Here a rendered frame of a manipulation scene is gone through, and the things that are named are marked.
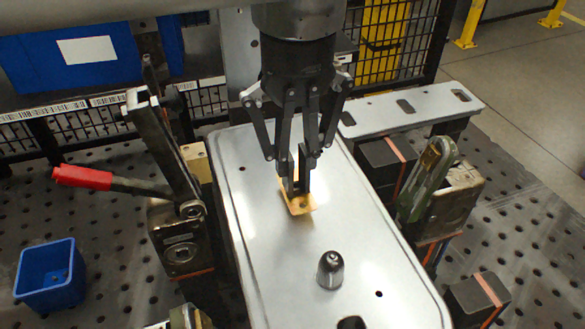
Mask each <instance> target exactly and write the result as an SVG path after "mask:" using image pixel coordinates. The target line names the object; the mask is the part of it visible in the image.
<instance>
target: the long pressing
mask: <svg viewBox="0 0 585 329"><path fill-rule="evenodd" d="M301 142H303V143H304V132H303V122H302V112H301V113H297V114H294V117H293V118H292V124H291V139H290V146H289V150H290V152H291V154H292V157H293V159H294V168H298V143H301ZM304 144H305V143H304ZM206 149H207V152H208V157H209V160H210V164H211V168H212V172H213V178H214V181H215V186H216V189H217V194H218V197H219V201H220V205H221V209H222V212H223V217H224V220H225V225H226V228H227V233H228V236H229V241H230V246H231V249H232V254H233V257H234V261H235V265H236V269H237V272H238V277H239V280H240V284H241V288H242V292H243V295H244V300H245V305H246V308H247V313H248V316H249V321H250V324H251V329H337V325H338V323H339V321H342V320H344V319H348V318H350V317H358V318H359V319H360V320H361V321H362V323H363V325H364V327H365V329H454V323H453V319H452V315H451V312H450V309H449V307H448V305H447V303H446V301H445V300H444V299H443V297H442V295H441V294H440V292H439V291H438V289H437V287H436V286H435V284H434V282H433V281H432V279H431V278H430V276H429V275H428V273H427V271H426V270H425V269H424V266H423V265H422V264H421V262H420V260H419V259H418V257H417V256H416V254H415V252H414V251H413V250H412V248H411V246H410V245H409V243H408V241H407V240H406V239H405V237H404V235H403V234H402V232H401V230H400V229H399V227H398V226H397V224H396V222H395V221H394V220H393V218H392V216H391V214H390V213H389V212H388V210H387V208H386V207H385V205H384V204H383V202H382V200H381V199H380V198H379V195H378V194H377V193H376V191H375V189H374V188H373V186H372V185H371V183H370V181H369V180H368V178H367V177H366V175H365V173H364V172H363V171H362V169H361V167H360V166H359V164H358V163H357V161H356V159H355V158H354V157H353V154H352V153H351V152H350V150H349V148H348V147H347V145H346V144H345V142H344V141H343V139H342V137H341V136H340V134H339V132H338V131H336V134H335V137H334V141H333V144H332V146H331V147H330V148H321V150H323V152H322V153H321V156H320V157H319V158H318V159H317V167H316V169H315V170H311V180H310V191H311V193H312V195H313V197H314V199H315V201H316V203H317V205H318V209H317V210H315V211H311V212H308V213H304V214H301V215H296V216H295V215H292V214H291V212H290V210H289V207H288V205H287V203H286V200H285V198H284V196H283V193H282V191H281V188H280V186H279V183H278V182H277V179H276V173H277V171H276V160H275V159H274V160H273V161H270V162H268V161H266V160H265V158H264V155H263V154H262V150H261V147H260V145H259V141H258V139H257V135H256V132H255V129H254V126H253V122H252V123H246V124H242V125H236V126H232V127H226V128H223V129H218V130H214V131H212V132H210V133H209V134H208V135H207V137H206ZM240 167H244V168H245V170H244V171H240V170H239V168H240ZM329 250H335V251H337V252H339V253H340V254H341V255H342V257H343V259H344V262H345V271H344V275H343V283H342V284H341V286H340V287H339V288H337V289H334V290H328V289H324V288H322V286H320V285H319V284H318V282H317V278H316V277H317V268H318V262H319V259H320V257H321V255H322V254H323V253H325V252H326V251H329ZM378 290H379V291H381V292H382V293H383V296H382V297H381V298H378V297H376V295H375V292H376V291H378Z"/></svg>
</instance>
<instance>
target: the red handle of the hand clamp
mask: <svg viewBox="0 0 585 329"><path fill-rule="evenodd" d="M52 178H54V179H56V184H60V185H68V186H72V187H80V188H84V189H93V190H97V191H105V192H108V191H114V192H119V193H126V194H131V195H138V196H146V197H151V198H158V199H163V200H171V201H175V202H179V200H178V199H177V197H176V195H175V194H174V192H173V190H172V189H171V187H170V185H169V184H164V183H157V182H154V181H147V180H140V179H136V178H130V177H125V176H119V175H115V174H112V172H106V171H102V170H95V169H91V168H85V167H81V166H74V165H70V164H63V163H61V164H60V167H59V168H58V167H54V171H53V174H52Z"/></svg>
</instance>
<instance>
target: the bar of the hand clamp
mask: <svg viewBox="0 0 585 329"><path fill-rule="evenodd" d="M165 96H166V97H162V98H160V99H159V98H158V96H157V95H156V96H154V97H153V95H152V94H151V91H150V89H149V88H148V86H142V87H138V88H133V89H129V90H127V91H126V105H125V106H122V107H121V110H120V111H118V112H114V118H115V120H116V121H117V122H120V121H123V120H125V121H126V122H127V123H130V122H133V124H134V126H135V127H136V129H137V131H138V133H139V135H140V136H141V138H142V139H143V141H144V143H145V145H146V146H147V148H148V149H149V151H150V153H151V155H152V157H153V158H154V160H155V162H156V163H157V165H158V167H159V168H160V170H161V172H162V173H163V175H164V177H165V179H166V180H167V182H168V184H169V185H170V187H171V189H172V190H173V192H174V194H175V195H176V197H177V199H178V200H179V202H180V204H181V205H182V204H183V203H184V202H187V201H190V200H200V199H199V197H201V196H202V193H201V191H200V189H199V187H198V185H197V183H196V181H195V179H194V177H193V175H192V173H191V171H190V169H189V167H188V165H187V163H186V161H185V159H184V157H183V155H182V153H181V151H180V149H179V147H178V145H177V143H176V141H175V139H174V137H173V135H172V133H171V132H170V129H169V128H168V125H167V124H166V121H165V119H164V117H163V115H162V113H161V112H163V108H165V107H167V106H169V107H170V109H171V110H172V112H175V113H177V114H179V113H181V112H183V108H185V106H184V103H183V99H182V96H181V94H180V91H179V89H178V87H177V86H175V87H174V85H173V84H170V85H168V86H166V89H165ZM195 190H197V192H198V194H197V192H196V191H195Z"/></svg>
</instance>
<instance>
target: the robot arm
mask: <svg viewBox="0 0 585 329"><path fill-rule="evenodd" d="M245 5H250V9H251V20H252V22H253V24H254V26H255V27H256V28H257V29H258V30H259V35H260V46H261V71H260V73H259V75H258V78H257V81H258V82H257V83H256V84H254V85H253V86H251V87H250V88H249V89H247V88H246V87H241V88H240V89H239V90H238V92H237V93H238V96H239V98H240V102H241V104H242V106H243V108H244V109H245V110H246V111H247V112H248V113H249V115H250V116H251V120H252V122H253V126H254V129H255V132H256V135H257V139H258V141H259V145H260V147H261V150H262V154H263V155H264V158H265V160H266V161H268V162H270V161H273V160H274V159H275V160H276V171H277V174H278V176H279V177H280V178H282V184H283V187H284V190H285V192H286V194H287V197H288V198H291V197H293V194H294V159H293V156H292V154H291V152H290V150H289V146H290V139H291V124H292V118H293V117H294V109H295V108H297V107H299V106H301V107H302V122H303V132H304V143H305V144H304V143H303V142H301V143H298V180H300V182H301V184H302V186H303V188H304V193H305V194H307V193H310V180H311V170H315V169H316V167H317V159H318V158H319V157H320V156H321V153H320V151H319V150H320V149H321V148H330V147H331V146H332V144H333V141H334V137H335V134H336V131H337V128H338V123H339V121H340V117H341V113H342V110H343V107H344V104H345V100H346V98H347V96H348V94H349V93H350V92H351V90H352V88H353V87H354V86H355V81H354V80H353V79H352V78H351V76H350V75H349V73H348V72H347V71H346V70H345V69H341V70H339V71H338V70H336V68H335V66H334V64H333V61H334V53H335V45H336V31H337V30H338V29H339V28H340V27H341V26H342V25H343V23H344V21H345V13H346V6H347V0H0V37H4V36H9V35H19V34H24V33H34V32H39V31H49V30H54V29H64V28H70V27H80V26H85V25H95V24H104V23H110V22H120V21H125V20H135V19H141V18H151V17H156V16H166V15H172V14H181V13H187V12H197V11H203V10H213V9H219V8H229V7H239V6H245ZM329 85H330V87H329V89H328V93H327V96H326V100H325V104H324V108H323V113H322V116H321V120H320V124H318V112H319V98H320V96H321V95H322V94H323V93H324V91H325V90H326V89H327V87H328V86H329ZM263 93H265V94H267V95H268V96H269V97H270V98H271V99H272V100H273V101H274V102H275V104H276V122H275V135H274V144H272V145H271V143H270V138H269V136H268V131H267V128H266V124H265V122H264V118H263V115H262V112H261V109H260V107H261V106H262V94H263Z"/></svg>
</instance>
